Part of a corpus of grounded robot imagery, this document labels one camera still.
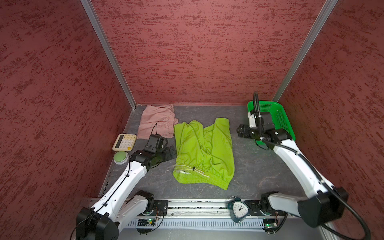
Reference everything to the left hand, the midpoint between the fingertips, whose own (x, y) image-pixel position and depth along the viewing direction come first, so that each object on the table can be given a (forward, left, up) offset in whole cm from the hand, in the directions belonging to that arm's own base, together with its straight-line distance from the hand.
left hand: (169, 157), depth 81 cm
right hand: (+11, -40, +10) cm, 42 cm away
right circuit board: (-29, -52, -11) cm, 60 cm away
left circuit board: (-29, +9, -12) cm, 33 cm away
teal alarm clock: (-24, -36, -7) cm, 44 cm away
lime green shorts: (+5, -20, -8) cm, 22 cm away
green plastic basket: (+35, -77, -8) cm, 85 cm away
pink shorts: (+34, +16, -8) cm, 38 cm away
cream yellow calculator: (+15, +33, -9) cm, 37 cm away
